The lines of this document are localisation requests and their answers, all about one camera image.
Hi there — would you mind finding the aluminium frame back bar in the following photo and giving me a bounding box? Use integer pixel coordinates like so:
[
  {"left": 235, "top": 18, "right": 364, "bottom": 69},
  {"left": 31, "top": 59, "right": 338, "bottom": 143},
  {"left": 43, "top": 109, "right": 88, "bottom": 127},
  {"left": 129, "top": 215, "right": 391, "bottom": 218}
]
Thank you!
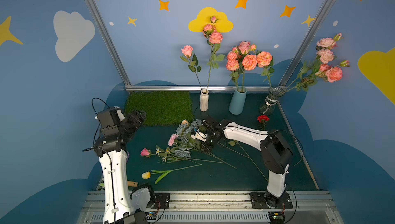
[{"left": 124, "top": 85, "right": 269, "bottom": 92}]

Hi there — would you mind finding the clear glass vase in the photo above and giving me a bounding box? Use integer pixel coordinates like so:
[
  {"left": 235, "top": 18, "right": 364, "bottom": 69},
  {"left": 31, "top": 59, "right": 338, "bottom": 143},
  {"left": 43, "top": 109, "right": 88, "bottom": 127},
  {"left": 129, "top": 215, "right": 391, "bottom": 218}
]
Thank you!
[{"left": 259, "top": 86, "right": 285, "bottom": 116}]

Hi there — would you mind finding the green artificial grass mat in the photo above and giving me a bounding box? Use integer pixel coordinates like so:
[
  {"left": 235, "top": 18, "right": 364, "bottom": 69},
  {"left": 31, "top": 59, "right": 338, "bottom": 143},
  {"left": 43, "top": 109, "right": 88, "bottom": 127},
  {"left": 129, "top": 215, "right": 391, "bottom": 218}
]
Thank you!
[{"left": 125, "top": 91, "right": 194, "bottom": 126}]

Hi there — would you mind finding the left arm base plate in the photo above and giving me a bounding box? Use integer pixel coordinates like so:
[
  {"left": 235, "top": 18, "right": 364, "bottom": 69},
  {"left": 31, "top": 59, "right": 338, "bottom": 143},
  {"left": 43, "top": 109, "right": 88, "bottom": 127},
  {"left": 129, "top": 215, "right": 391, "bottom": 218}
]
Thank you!
[{"left": 147, "top": 192, "right": 170, "bottom": 210}]

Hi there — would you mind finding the red carnation flower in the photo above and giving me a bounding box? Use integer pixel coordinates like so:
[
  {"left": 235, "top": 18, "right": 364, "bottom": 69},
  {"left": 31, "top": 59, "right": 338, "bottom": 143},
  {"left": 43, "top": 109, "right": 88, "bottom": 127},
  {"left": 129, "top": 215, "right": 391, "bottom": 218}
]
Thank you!
[{"left": 257, "top": 115, "right": 270, "bottom": 130}]

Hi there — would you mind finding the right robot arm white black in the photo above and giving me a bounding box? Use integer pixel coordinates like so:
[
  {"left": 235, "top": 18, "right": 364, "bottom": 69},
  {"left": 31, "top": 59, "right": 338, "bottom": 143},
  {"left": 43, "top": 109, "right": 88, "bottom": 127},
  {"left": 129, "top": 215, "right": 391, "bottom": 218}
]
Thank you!
[{"left": 192, "top": 116, "right": 293, "bottom": 200}]

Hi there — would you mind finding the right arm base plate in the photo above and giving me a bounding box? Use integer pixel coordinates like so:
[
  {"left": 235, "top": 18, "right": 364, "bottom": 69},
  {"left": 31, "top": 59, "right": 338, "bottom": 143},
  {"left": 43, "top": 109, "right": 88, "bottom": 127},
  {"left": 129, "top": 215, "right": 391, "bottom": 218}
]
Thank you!
[{"left": 249, "top": 192, "right": 293, "bottom": 210}]

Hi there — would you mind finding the aluminium rail front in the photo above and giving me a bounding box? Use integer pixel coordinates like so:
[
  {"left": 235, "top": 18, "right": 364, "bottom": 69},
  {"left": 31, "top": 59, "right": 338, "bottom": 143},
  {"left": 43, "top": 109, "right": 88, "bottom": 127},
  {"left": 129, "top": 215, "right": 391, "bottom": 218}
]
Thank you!
[{"left": 75, "top": 189, "right": 345, "bottom": 224}]

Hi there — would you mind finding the pink flower bunch on table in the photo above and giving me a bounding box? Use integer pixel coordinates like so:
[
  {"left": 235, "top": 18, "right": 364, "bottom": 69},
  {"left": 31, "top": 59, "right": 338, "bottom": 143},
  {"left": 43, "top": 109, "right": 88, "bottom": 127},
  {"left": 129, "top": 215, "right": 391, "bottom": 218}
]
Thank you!
[{"left": 156, "top": 133, "right": 225, "bottom": 164}]

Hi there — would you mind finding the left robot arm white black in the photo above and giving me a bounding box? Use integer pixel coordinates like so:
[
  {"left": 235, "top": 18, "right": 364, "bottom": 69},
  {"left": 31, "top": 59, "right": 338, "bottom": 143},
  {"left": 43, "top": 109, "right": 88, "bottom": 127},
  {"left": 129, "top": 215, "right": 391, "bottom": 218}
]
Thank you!
[{"left": 92, "top": 107, "right": 155, "bottom": 224}]

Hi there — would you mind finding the small pink rosebud stem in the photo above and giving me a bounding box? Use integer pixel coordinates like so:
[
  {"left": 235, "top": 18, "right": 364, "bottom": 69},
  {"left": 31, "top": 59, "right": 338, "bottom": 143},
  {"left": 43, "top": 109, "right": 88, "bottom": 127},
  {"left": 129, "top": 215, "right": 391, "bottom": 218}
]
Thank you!
[{"left": 227, "top": 140, "right": 268, "bottom": 182}]

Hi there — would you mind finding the teal cylindrical vase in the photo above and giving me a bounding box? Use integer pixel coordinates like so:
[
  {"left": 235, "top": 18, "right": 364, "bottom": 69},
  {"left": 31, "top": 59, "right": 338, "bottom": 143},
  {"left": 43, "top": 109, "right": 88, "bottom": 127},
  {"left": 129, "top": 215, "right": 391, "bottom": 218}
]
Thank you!
[{"left": 229, "top": 86, "right": 247, "bottom": 115}]

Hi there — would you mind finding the white ribbed ceramic vase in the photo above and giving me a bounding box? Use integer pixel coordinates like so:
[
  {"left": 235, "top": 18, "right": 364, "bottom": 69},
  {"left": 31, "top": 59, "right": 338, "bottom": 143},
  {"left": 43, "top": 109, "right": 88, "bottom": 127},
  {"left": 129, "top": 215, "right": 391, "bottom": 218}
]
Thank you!
[{"left": 200, "top": 89, "right": 209, "bottom": 112}]

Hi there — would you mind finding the magenta rose single stem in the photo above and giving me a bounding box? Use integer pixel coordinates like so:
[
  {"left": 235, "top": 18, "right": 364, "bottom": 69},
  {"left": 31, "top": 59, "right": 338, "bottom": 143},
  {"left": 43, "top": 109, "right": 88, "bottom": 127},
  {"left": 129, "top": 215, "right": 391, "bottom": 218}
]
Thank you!
[{"left": 141, "top": 148, "right": 161, "bottom": 158}]

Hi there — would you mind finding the yellow tulip with stem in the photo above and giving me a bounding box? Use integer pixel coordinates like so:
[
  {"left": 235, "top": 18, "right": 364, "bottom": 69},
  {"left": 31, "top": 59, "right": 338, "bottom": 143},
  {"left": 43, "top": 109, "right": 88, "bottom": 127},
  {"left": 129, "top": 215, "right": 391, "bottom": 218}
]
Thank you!
[{"left": 141, "top": 164, "right": 202, "bottom": 185}]

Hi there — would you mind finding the blue hydrangea bunch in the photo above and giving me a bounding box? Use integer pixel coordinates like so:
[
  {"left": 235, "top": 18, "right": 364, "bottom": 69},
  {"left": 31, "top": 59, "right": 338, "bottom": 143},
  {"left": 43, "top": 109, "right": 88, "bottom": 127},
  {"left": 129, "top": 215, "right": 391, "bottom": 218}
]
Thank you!
[{"left": 172, "top": 119, "right": 238, "bottom": 170}]

